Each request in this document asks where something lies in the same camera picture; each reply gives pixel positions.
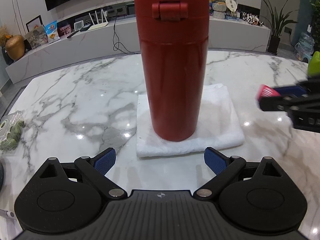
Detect white towel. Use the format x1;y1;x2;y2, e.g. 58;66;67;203
136;83;245;158

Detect red thermos bottle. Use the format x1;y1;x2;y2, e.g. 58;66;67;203
135;0;209;141

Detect green plastic object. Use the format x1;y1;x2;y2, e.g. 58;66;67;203
307;51;320;77

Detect clear water bottle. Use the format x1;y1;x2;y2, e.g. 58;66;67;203
295;32;315;62

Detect potted green plant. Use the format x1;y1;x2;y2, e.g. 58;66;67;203
262;0;298;55

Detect cow pattern figurines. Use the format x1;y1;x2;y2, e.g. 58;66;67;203
240;12;264;27

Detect plastic box of green vegetables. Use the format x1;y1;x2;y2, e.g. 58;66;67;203
0;111;24;152

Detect round white paper fan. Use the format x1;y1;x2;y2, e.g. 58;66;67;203
225;0;238;17

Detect teddy bear in pot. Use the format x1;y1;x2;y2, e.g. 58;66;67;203
209;0;227;20

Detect white marble tv cabinet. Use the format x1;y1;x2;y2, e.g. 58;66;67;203
6;18;271;83

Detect grey photo card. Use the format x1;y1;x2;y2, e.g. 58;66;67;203
25;25;48;49

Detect small white clock display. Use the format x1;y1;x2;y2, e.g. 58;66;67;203
74;20;84;31

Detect blue snack bag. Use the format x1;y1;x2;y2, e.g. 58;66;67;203
45;21;60;43

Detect white wifi router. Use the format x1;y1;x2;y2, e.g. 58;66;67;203
89;9;108;30

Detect gold round vase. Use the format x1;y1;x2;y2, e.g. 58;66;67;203
5;35;25;61

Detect black framed picture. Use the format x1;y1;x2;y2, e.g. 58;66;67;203
26;15;43;32

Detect black power cable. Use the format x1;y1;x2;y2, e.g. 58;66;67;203
112;17;141;54

